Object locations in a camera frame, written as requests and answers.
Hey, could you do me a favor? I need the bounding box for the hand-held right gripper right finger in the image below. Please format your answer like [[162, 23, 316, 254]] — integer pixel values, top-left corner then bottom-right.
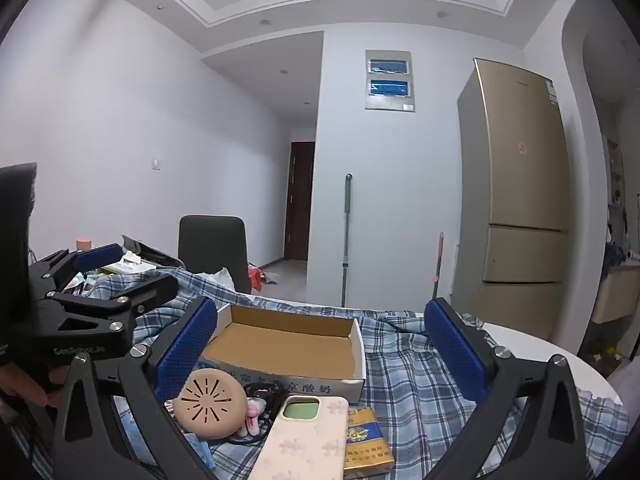
[[424, 297, 593, 480]]

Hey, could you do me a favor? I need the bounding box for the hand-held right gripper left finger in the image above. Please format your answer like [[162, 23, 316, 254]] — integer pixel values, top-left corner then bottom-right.
[[52, 296, 219, 480]]

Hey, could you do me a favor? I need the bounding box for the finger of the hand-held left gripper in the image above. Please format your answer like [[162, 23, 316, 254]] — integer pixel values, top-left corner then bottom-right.
[[46, 274, 180, 347], [27, 243, 124, 293]]

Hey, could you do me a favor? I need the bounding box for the black cable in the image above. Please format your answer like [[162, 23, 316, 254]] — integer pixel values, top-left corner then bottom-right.
[[227, 379, 287, 446]]

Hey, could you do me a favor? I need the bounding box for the white plush toy pink bow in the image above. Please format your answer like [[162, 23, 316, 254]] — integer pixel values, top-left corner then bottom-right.
[[239, 396, 269, 437]]

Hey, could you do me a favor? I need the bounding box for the shallow cardboard box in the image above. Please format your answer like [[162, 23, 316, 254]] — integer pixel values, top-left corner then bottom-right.
[[199, 302, 367, 404]]

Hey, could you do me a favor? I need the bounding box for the light blue tissue pack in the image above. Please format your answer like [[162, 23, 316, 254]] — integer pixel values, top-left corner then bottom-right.
[[114, 396, 217, 472]]

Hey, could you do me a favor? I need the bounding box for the yellow blue cigarette pack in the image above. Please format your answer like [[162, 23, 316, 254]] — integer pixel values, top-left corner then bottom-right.
[[342, 406, 395, 480]]

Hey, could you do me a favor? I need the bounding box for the person's left hand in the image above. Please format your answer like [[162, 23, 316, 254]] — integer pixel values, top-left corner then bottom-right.
[[0, 360, 71, 409]]

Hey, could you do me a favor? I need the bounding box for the black bag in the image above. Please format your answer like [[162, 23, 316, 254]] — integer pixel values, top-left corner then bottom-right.
[[121, 234, 187, 270]]

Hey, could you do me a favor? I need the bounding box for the beige round slotted pad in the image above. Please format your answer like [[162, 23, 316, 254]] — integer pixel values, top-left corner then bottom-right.
[[173, 370, 249, 440]]

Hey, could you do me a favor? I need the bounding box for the blue plaid cloth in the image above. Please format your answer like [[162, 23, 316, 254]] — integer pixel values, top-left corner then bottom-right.
[[10, 267, 632, 480]]

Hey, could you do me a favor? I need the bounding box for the white plastic bag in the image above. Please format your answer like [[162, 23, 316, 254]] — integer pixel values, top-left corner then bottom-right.
[[196, 267, 236, 294]]

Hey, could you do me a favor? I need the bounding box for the dark grey chair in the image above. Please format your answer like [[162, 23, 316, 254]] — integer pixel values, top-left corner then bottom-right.
[[178, 215, 253, 295]]

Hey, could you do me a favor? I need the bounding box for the wooden sink cabinet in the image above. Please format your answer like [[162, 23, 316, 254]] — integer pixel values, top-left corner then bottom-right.
[[589, 264, 640, 324]]

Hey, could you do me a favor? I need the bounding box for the dark brown door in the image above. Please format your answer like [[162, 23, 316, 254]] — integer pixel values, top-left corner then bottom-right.
[[283, 141, 316, 263]]

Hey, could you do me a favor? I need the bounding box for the gold refrigerator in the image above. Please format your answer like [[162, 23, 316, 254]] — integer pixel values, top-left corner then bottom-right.
[[456, 57, 571, 342]]

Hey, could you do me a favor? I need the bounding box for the grey electrical panel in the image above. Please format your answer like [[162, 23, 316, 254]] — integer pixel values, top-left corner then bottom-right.
[[364, 49, 416, 113]]

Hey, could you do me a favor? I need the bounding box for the pink broom handle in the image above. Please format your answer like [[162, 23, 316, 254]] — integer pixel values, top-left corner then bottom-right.
[[430, 232, 445, 302]]

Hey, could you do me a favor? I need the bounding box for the green mop handle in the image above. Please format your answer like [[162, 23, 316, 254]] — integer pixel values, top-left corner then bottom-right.
[[341, 172, 354, 307]]

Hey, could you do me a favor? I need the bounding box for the wall shelf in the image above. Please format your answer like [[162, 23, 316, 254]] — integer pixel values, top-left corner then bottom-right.
[[601, 134, 629, 212]]

